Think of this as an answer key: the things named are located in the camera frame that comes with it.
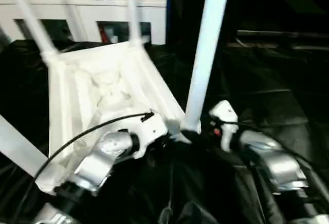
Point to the black plastic mat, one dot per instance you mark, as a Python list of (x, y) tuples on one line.
[(257, 80)]

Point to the white cabinet with glass doors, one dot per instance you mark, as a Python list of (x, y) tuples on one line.
[(108, 10)]

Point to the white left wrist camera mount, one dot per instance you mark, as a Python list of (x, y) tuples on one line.
[(151, 129)]

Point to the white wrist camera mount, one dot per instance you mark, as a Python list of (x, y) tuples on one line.
[(151, 129), (223, 111)]

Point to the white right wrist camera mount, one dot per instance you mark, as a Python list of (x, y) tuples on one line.
[(223, 111)]

